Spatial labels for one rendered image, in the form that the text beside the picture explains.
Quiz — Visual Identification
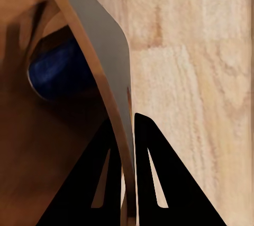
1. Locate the can of soda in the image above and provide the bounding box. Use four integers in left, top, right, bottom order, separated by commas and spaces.
27, 36, 97, 101

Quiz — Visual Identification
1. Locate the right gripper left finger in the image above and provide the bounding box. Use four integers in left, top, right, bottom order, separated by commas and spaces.
36, 117, 122, 226

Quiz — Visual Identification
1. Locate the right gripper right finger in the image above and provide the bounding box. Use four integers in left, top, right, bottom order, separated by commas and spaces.
134, 113, 227, 226

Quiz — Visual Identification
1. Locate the trash can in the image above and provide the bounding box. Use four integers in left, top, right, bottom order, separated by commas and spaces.
0, 0, 137, 226

